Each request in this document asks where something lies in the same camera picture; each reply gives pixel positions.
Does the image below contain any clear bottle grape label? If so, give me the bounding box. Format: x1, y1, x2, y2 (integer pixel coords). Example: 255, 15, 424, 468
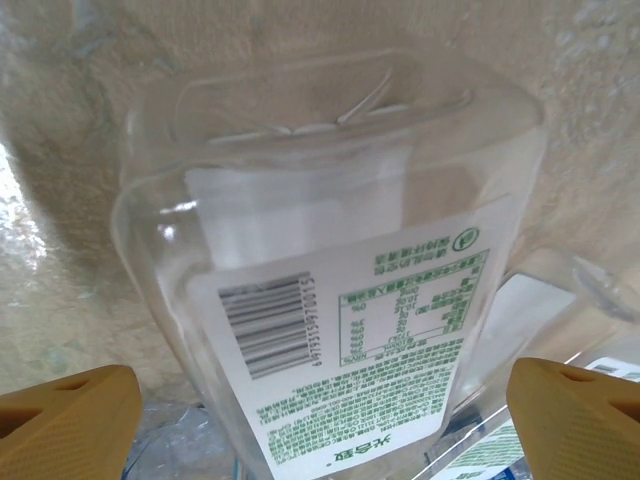
424, 244, 640, 480

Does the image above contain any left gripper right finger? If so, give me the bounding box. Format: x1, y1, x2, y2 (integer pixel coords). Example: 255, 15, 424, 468
503, 356, 640, 480

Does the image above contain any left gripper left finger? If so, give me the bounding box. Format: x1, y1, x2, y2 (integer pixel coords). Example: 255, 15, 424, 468
0, 363, 145, 480

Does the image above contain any clear square bottle green-print label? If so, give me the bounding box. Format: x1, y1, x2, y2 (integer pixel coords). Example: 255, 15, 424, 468
112, 64, 549, 480

